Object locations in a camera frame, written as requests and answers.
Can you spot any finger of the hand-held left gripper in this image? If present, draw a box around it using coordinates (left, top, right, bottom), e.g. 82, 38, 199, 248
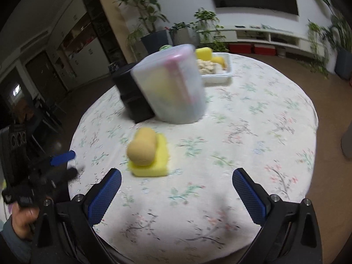
50, 150, 76, 167
41, 168, 79, 189

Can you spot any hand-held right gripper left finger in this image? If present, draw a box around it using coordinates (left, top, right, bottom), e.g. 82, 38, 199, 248
30, 168, 122, 264

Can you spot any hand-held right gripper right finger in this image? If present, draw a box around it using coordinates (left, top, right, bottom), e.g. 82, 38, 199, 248
232, 168, 323, 264

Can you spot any yellow sponge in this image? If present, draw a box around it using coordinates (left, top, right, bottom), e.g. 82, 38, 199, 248
128, 133, 169, 177

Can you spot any round tan sponge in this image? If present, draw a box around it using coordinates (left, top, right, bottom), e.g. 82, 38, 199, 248
126, 128, 157, 166

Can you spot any white plastic tray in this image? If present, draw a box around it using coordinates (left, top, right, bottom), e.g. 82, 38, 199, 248
196, 52, 233, 84

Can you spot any cream chenille scrubber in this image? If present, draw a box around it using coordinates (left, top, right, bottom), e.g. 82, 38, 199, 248
197, 59, 222, 75

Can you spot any thick yellow sponge block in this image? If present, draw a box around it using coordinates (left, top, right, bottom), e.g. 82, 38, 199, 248
195, 47, 214, 61

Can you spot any person's left forearm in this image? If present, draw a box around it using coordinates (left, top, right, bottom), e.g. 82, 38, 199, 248
0, 217, 32, 264

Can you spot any person's left hand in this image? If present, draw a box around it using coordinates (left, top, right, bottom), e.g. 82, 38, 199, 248
11, 202, 39, 240

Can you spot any dark dining chair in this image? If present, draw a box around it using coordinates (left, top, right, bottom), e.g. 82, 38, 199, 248
30, 96, 67, 133

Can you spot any floral tablecloth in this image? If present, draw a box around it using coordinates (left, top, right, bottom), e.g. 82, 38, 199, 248
67, 52, 319, 264

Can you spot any black cylindrical container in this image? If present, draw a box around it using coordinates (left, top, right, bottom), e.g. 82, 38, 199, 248
111, 63, 156, 124

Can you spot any grey round object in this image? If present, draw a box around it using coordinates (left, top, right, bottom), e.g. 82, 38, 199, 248
341, 123, 352, 160

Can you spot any translucent plastic container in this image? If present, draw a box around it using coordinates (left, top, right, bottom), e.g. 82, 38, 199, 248
131, 44, 206, 124

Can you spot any thin-leaf plant on stand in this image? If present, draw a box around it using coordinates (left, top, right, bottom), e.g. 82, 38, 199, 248
126, 25, 145, 61

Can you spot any pink cleaning cloth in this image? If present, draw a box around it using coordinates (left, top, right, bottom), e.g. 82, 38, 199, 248
163, 52, 198, 105

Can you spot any dark blue plant pot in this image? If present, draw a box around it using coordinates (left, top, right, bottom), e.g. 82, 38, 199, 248
141, 30, 169, 55

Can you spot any red storage box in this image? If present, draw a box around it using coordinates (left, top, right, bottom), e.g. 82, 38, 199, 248
253, 44, 276, 56
228, 43, 252, 54

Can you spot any grey-blue plant pot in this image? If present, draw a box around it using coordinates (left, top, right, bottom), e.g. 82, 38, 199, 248
335, 48, 352, 81

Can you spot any white television console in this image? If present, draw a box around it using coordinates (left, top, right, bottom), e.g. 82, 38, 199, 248
219, 25, 309, 51

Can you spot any hanging vine plant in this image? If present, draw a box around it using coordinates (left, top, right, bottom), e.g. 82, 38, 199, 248
306, 19, 331, 78

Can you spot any grey ribbed plant pot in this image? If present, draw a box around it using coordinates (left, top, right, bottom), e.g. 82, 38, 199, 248
172, 29, 191, 46

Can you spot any tall leafy houseplant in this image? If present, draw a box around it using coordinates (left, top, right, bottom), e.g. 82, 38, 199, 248
115, 0, 170, 34

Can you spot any bushy trailing houseplant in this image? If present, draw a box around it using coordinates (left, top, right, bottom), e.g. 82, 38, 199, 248
192, 7, 229, 53

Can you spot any small green plant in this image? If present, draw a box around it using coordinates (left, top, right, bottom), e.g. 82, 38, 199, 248
170, 22, 192, 31

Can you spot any large broad-leaf plant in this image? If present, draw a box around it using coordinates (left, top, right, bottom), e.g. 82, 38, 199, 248
305, 0, 352, 50

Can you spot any white wall cabinet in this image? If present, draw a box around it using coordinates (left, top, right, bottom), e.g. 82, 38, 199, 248
46, 0, 130, 89

